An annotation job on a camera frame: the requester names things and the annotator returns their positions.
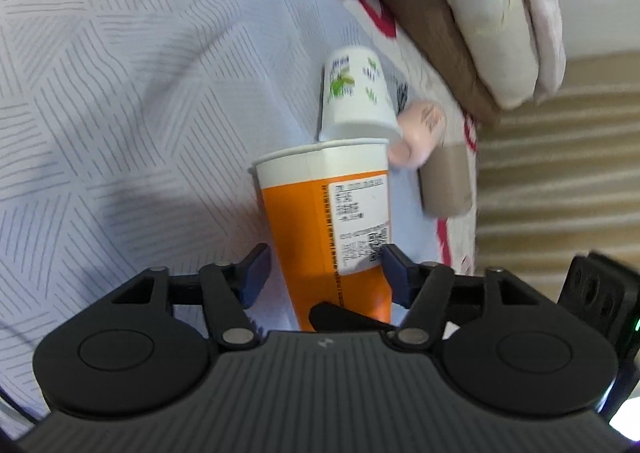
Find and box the orange paper cup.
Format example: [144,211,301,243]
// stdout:
[254,138,392,331]

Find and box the white paper cup green print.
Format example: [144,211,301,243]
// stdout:
[319,46,401,142]

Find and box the taupe tumbler bottle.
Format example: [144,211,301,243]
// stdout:
[419,143,473,218]

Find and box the beige striped curtain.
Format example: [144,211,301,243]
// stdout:
[476,52,639,299]

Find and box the pink tumbler bottle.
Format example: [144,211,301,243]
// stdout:
[387,100,447,170]

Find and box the light blue patterned cloth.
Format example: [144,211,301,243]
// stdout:
[1,0,457,435]

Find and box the cream folded blanket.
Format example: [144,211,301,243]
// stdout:
[446,0,539,110]

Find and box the pink cartoon pillow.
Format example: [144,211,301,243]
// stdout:
[525,0,566,102]

